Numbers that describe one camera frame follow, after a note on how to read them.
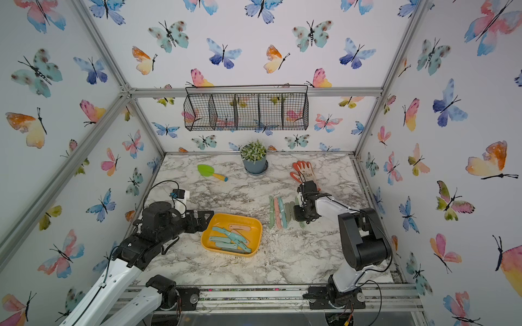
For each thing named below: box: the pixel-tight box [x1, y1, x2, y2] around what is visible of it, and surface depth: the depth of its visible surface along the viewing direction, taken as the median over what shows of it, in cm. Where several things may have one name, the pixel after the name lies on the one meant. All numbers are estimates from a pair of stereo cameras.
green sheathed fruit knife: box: [269, 195, 275, 229], surface depth 98 cm
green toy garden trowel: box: [197, 164, 229, 183], surface depth 116 cm
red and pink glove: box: [289, 160, 322, 192], surface depth 113 cm
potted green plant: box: [240, 139, 269, 176], surface depth 103 cm
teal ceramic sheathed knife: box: [278, 196, 288, 229], surface depth 97 cm
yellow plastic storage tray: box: [200, 212, 263, 258], surface depth 90 cm
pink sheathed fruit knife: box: [273, 196, 283, 229], surface depth 98 cm
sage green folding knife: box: [284, 202, 291, 223], surface depth 98 cm
